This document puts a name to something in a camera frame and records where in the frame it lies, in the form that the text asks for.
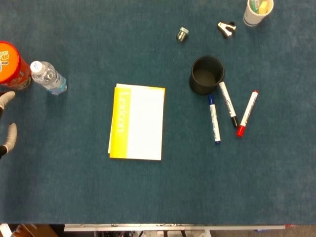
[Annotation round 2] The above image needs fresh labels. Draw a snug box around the white paper cup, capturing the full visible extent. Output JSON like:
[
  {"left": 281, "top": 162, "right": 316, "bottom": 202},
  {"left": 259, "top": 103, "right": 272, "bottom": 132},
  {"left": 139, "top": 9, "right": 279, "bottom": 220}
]
[{"left": 242, "top": 0, "right": 275, "bottom": 27}]

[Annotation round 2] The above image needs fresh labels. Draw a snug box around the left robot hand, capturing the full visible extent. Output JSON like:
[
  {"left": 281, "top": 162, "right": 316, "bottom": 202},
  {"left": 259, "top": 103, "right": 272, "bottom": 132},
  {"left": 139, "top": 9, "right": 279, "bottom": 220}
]
[{"left": 0, "top": 90, "right": 18, "bottom": 159}]

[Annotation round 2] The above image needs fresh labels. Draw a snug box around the metal table frame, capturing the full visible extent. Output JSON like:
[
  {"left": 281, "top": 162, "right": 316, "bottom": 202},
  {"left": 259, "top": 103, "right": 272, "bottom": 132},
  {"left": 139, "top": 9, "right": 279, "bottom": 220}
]
[{"left": 63, "top": 224, "right": 286, "bottom": 233}]

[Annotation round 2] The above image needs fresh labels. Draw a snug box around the brown cardboard box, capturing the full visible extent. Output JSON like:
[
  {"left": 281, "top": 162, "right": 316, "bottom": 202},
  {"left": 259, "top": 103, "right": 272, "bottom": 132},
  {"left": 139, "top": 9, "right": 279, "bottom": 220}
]
[{"left": 11, "top": 224, "right": 59, "bottom": 237}]

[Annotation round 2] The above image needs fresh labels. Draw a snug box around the black whiteboard marker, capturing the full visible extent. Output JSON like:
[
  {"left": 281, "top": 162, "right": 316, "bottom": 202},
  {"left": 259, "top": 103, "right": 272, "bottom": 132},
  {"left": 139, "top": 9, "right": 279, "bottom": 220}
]
[{"left": 218, "top": 81, "right": 238, "bottom": 128}]

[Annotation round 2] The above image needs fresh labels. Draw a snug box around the red whiteboard marker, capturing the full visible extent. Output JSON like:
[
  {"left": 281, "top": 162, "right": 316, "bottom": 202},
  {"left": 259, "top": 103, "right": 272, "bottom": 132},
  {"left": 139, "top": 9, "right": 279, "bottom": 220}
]
[{"left": 236, "top": 90, "right": 259, "bottom": 137}]

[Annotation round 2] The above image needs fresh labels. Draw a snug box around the yellow and white notebook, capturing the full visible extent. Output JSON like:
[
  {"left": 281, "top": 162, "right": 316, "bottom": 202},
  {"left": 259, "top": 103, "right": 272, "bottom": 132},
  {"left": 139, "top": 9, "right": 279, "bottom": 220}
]
[{"left": 108, "top": 83, "right": 166, "bottom": 161}]

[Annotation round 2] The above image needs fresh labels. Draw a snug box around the small green pencil sharpener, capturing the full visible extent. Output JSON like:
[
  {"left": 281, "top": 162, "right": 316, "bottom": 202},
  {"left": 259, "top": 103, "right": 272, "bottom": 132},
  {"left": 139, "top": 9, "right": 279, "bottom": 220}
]
[{"left": 175, "top": 27, "right": 190, "bottom": 43}]

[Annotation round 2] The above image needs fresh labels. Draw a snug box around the clear plastic water bottle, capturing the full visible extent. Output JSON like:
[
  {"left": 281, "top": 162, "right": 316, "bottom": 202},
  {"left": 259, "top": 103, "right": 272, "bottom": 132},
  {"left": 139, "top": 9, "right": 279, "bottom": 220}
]
[{"left": 30, "top": 61, "right": 68, "bottom": 95}]

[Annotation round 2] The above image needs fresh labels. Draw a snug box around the blue felt table cover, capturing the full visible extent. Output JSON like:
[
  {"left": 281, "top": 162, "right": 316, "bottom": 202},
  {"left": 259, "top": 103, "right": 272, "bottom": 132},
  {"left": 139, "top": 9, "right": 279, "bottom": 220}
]
[{"left": 0, "top": 0, "right": 316, "bottom": 225}]

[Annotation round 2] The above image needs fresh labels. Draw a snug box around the yellow eraser block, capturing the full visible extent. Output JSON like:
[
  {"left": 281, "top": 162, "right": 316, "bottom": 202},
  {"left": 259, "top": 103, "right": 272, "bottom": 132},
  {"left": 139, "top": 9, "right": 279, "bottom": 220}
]
[{"left": 258, "top": 0, "right": 269, "bottom": 14}]

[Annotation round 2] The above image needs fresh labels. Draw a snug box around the red orange snack can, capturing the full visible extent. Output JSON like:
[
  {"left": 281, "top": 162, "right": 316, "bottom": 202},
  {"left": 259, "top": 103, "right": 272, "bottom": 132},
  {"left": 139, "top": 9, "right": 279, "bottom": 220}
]
[{"left": 0, "top": 40, "right": 32, "bottom": 90}]

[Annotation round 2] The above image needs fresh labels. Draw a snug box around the blue whiteboard marker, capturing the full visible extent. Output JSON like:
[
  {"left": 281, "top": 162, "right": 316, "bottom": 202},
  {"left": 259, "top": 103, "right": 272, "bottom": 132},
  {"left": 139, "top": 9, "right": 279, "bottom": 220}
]
[{"left": 208, "top": 94, "right": 222, "bottom": 145}]

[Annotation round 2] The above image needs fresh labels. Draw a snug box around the black mesh pen holder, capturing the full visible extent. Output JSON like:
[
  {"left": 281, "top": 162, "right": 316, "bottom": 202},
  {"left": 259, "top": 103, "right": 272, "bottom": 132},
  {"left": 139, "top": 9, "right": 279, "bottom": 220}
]
[{"left": 189, "top": 56, "right": 226, "bottom": 96}]

